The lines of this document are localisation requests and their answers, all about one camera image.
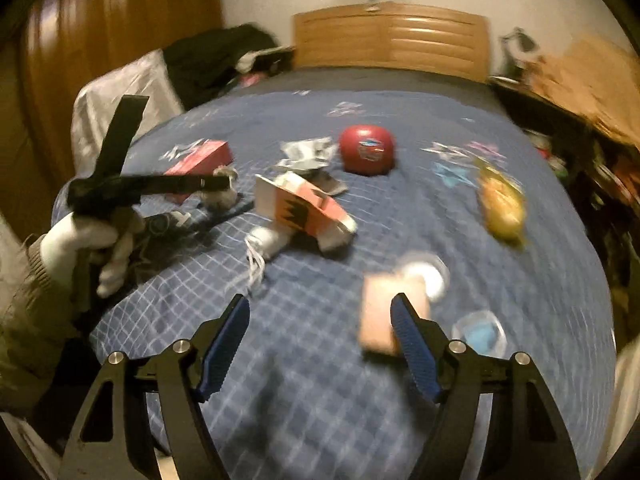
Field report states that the white face mask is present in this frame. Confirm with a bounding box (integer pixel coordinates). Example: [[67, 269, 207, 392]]
[[244, 225, 291, 293]]

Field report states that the yellow snack bag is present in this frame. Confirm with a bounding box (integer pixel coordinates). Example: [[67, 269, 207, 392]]
[[472, 157, 528, 248]]

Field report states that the black clothing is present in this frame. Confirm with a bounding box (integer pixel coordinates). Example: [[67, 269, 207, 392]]
[[162, 24, 281, 111]]

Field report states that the blue checked star blanket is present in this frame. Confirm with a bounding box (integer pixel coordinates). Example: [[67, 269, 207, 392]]
[[52, 87, 618, 480]]

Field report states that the dark bedside table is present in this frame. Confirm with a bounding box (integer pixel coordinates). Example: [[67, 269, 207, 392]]
[[250, 47, 296, 73]]

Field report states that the pink box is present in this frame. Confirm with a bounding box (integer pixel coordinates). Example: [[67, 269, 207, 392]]
[[164, 140, 235, 203]]

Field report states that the brown wooden wardrobe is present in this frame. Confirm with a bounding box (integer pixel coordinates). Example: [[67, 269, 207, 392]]
[[20, 0, 223, 201]]

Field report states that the white round lid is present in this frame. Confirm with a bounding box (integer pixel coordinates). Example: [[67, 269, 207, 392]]
[[400, 255, 451, 303]]

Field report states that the crumpled white wrapper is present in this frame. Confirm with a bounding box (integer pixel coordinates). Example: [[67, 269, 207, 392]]
[[272, 136, 350, 197]]

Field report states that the white satin cloth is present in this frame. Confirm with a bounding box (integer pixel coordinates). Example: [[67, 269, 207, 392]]
[[71, 50, 183, 161]]

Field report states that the black desk lamp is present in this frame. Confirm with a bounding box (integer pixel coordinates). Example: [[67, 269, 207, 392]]
[[500, 27, 538, 78]]

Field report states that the grey paper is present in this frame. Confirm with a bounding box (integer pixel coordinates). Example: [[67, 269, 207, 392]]
[[199, 166, 240, 211]]

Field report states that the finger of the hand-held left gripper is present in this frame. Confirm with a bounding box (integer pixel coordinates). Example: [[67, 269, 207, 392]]
[[142, 202, 256, 241], [135, 172, 236, 196]]

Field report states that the wooden bed headboard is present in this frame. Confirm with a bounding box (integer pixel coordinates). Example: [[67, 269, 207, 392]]
[[292, 2, 491, 83]]

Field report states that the red round package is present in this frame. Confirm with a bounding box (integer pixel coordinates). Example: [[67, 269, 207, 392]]
[[338, 125, 397, 177]]

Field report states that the dark wooden desk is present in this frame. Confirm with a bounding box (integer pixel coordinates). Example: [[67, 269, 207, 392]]
[[490, 74, 601, 161]]

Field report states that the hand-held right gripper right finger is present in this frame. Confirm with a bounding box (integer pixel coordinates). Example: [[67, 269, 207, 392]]
[[390, 292, 581, 480]]

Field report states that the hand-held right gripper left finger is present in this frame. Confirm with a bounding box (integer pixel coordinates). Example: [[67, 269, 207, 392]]
[[59, 294, 251, 480]]

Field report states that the orange cloth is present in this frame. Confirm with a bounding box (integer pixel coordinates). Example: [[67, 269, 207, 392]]
[[530, 35, 640, 146]]

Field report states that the pink sponge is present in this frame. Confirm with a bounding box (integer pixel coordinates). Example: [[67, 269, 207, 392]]
[[359, 270, 432, 358]]

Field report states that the person's left forearm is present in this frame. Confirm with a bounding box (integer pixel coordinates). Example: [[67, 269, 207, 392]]
[[0, 210, 101, 416]]

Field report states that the orange and white carton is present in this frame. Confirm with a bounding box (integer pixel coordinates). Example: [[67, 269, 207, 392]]
[[254, 171, 359, 253]]

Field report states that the person's left hand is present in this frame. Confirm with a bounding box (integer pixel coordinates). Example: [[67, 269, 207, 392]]
[[40, 207, 146, 298]]

